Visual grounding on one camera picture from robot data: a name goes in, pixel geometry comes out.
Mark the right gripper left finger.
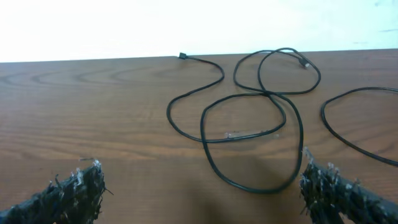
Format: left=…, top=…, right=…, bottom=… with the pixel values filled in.
left=1, top=160, right=106, bottom=224

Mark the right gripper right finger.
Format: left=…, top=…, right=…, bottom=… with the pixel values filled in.
left=300, top=149, right=397, bottom=224

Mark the thin black cable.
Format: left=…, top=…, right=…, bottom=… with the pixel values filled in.
left=320, top=86, right=398, bottom=167

